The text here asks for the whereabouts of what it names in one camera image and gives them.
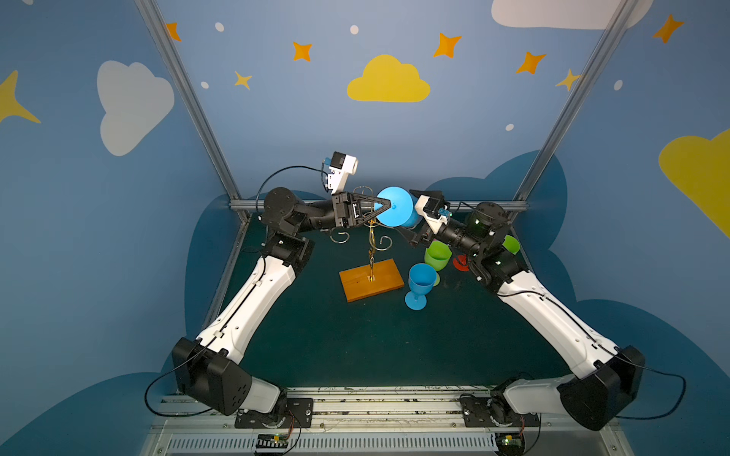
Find right aluminium corner post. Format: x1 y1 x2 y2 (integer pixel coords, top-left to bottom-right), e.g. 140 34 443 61
506 0 641 223

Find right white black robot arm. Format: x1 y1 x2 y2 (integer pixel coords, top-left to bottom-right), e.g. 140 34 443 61
414 192 646 431

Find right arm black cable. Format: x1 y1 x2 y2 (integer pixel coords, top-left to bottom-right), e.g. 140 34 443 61
444 198 688 422

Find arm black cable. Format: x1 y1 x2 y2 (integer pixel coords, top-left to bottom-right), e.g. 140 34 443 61
143 164 329 418
444 198 688 422

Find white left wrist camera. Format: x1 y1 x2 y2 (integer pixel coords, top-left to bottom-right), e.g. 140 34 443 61
324 151 359 195

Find orange wooden rack base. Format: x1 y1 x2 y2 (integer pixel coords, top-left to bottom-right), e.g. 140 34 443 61
340 258 405 303

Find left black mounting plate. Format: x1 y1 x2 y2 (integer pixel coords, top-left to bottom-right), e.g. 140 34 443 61
234 398 314 429

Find red wine glass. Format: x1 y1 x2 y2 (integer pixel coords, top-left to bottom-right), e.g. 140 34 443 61
452 255 470 272

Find black mounting plate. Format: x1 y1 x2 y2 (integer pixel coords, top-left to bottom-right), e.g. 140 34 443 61
234 398 314 429
458 393 540 428

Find left aluminium corner post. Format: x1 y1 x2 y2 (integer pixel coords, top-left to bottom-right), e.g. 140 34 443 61
134 0 252 223

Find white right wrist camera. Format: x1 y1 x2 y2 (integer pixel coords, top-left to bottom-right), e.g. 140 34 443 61
409 190 452 235

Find aluminium corner post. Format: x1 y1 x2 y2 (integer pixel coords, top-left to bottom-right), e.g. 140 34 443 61
134 0 252 223
506 0 641 223

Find gold wire glass rack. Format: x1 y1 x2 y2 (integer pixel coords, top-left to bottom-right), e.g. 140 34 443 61
328 185 393 266

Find horizontal aluminium back rail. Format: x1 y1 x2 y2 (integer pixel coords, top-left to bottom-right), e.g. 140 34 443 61
229 199 528 213

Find green wine glass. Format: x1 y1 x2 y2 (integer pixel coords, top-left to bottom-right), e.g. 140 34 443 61
503 235 521 256
424 239 452 286

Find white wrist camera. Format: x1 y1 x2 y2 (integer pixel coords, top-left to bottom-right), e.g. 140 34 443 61
324 151 359 195
409 190 452 235

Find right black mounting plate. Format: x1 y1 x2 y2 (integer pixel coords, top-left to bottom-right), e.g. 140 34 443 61
458 393 540 428

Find aluminium front base rails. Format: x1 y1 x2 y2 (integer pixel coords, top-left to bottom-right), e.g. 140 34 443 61
141 386 633 455

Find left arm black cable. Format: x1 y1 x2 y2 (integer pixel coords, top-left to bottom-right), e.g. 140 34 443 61
143 164 329 418

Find blue wine glass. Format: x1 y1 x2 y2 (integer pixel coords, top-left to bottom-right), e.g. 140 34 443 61
376 186 420 228
405 263 437 311

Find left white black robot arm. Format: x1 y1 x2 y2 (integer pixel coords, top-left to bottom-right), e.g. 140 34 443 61
171 187 394 421

